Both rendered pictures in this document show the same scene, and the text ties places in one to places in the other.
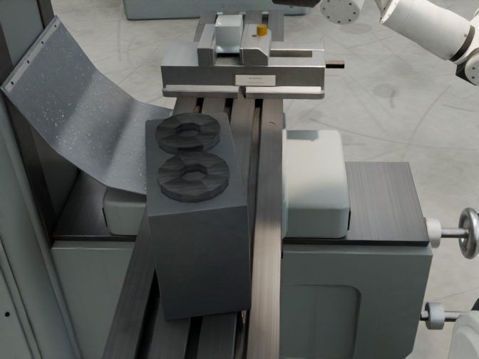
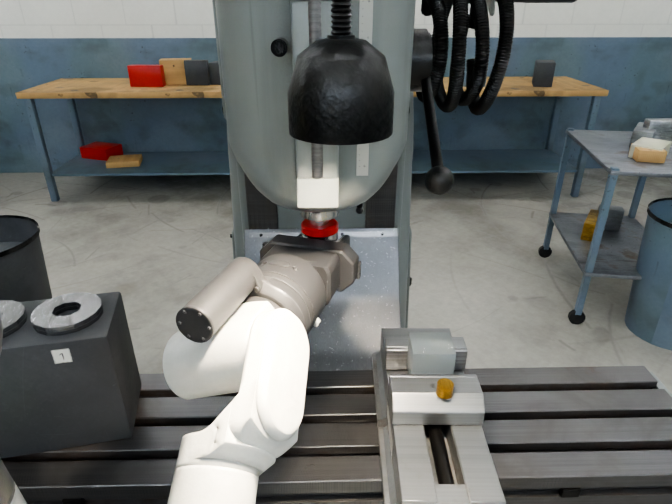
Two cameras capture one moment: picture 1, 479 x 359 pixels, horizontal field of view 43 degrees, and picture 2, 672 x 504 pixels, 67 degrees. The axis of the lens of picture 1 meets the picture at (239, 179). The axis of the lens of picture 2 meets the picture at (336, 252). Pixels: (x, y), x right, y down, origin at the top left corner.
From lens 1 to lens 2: 1.16 m
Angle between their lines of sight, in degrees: 69
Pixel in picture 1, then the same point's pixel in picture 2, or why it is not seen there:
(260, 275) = (12, 469)
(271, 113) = (338, 467)
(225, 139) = (46, 339)
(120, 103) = (376, 337)
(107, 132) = (315, 336)
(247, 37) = (427, 379)
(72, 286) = not seen: hidden behind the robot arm
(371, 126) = not seen: outside the picture
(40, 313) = not seen: hidden behind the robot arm
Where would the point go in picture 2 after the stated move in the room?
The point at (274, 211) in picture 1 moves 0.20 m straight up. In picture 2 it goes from (112, 478) to (78, 362)
